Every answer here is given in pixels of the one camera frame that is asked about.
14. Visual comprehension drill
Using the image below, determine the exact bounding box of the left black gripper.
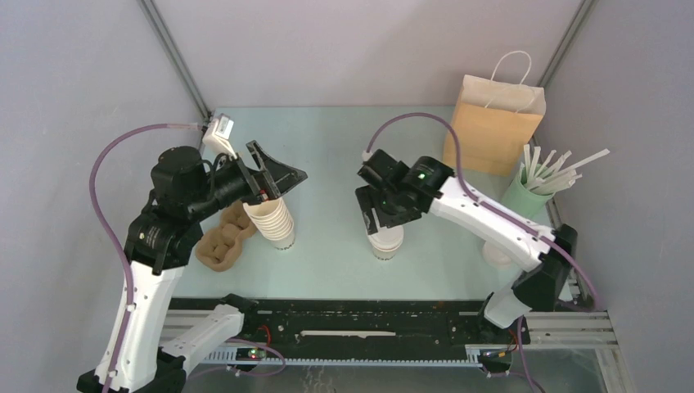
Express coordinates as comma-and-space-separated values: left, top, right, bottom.
188, 139, 307, 220

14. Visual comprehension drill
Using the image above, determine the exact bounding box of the white plastic cup lid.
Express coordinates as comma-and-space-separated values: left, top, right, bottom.
367, 226, 404, 249

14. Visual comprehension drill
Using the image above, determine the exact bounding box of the single white paper cup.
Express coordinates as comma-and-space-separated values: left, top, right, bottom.
367, 226, 404, 260

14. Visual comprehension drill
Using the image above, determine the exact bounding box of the brown paper bag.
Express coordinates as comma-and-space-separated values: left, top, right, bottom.
450, 50, 547, 176

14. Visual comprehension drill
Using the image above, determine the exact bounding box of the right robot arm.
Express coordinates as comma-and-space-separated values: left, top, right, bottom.
355, 150, 577, 342

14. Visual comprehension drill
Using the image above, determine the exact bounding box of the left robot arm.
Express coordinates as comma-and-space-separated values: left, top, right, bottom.
77, 142, 307, 392

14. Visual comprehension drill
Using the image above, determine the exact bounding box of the stack of white paper cups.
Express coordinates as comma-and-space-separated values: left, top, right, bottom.
243, 198, 295, 250

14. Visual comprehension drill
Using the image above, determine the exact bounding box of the brown pulp cup carrier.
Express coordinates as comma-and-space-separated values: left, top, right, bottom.
195, 201, 257, 272

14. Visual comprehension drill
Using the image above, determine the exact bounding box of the stack of white lids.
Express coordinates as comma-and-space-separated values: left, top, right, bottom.
482, 242, 515, 269

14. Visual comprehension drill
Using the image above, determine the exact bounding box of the green straw holder cup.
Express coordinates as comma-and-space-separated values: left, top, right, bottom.
499, 165, 554, 219

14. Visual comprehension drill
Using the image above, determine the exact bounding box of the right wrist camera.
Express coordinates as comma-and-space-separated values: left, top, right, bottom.
358, 149, 409, 191

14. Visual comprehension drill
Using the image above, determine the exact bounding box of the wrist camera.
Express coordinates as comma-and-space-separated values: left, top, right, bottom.
202, 115, 238, 159
358, 149, 409, 191

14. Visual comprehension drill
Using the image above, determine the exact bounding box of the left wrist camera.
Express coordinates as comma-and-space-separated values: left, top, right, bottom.
202, 115, 238, 159

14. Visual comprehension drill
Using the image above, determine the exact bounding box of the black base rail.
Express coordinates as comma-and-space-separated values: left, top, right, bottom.
161, 294, 530, 366

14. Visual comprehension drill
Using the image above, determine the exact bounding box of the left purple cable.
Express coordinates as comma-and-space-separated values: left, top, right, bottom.
88, 123, 210, 393

